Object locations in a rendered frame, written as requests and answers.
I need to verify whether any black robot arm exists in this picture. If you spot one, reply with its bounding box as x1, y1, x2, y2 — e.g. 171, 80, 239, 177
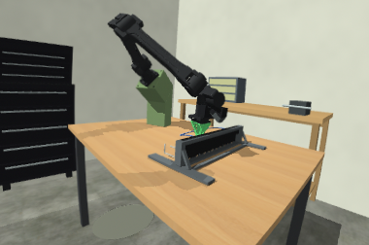
108, 13, 228, 123

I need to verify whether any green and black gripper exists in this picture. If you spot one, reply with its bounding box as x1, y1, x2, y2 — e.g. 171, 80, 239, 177
188, 102, 211, 135

